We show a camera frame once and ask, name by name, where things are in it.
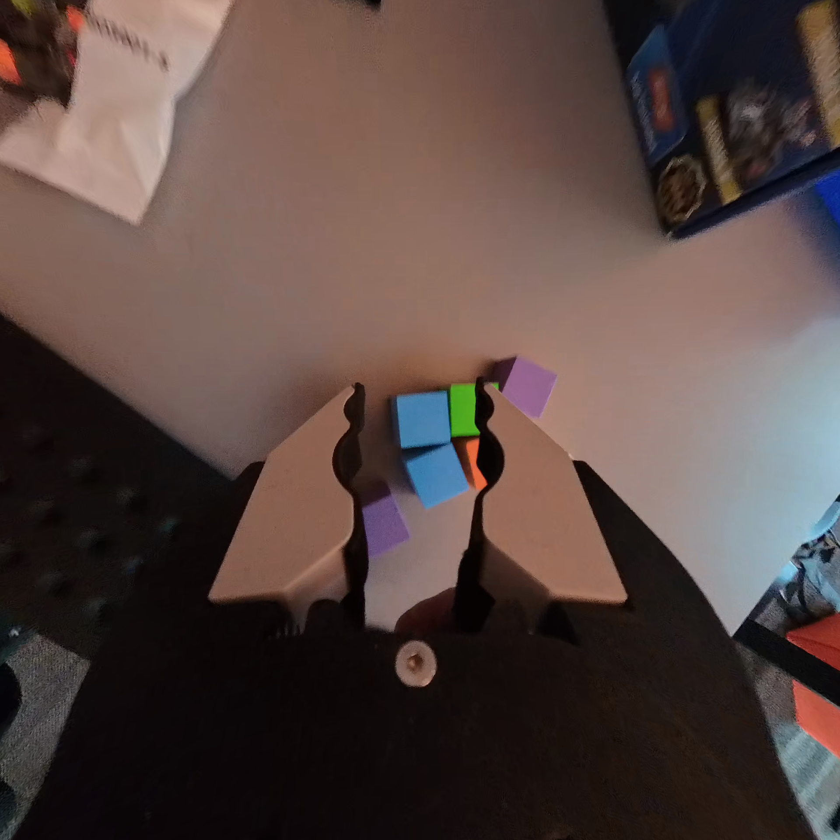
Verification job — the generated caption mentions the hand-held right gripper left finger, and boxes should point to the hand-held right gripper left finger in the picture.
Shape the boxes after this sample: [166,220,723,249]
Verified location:
[209,382,367,631]

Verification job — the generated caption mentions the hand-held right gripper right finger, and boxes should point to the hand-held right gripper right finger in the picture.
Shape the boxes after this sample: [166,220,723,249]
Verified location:
[456,377,629,631]

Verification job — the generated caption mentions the purple foam cube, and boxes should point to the purple foam cube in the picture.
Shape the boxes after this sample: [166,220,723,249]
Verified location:
[492,356,559,419]
[361,482,410,559]

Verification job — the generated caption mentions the orange foam cube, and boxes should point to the orange foam cube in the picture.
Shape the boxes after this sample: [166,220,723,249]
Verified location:
[459,436,490,492]

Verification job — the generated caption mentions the blue foam cube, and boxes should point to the blue foam cube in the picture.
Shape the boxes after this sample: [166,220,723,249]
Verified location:
[392,392,452,449]
[402,444,470,509]

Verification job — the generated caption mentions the green foam cube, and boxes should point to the green foam cube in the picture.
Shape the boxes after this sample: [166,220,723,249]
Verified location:
[450,382,500,439]

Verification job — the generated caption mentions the orange box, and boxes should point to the orange box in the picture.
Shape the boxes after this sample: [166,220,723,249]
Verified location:
[786,613,840,756]

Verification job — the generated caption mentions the clear bag of building parts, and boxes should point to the clear bag of building parts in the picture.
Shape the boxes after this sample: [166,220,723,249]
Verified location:
[0,0,234,225]

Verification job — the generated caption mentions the blue toy robot box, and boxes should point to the blue toy robot box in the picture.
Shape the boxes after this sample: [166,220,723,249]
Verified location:
[623,0,840,240]

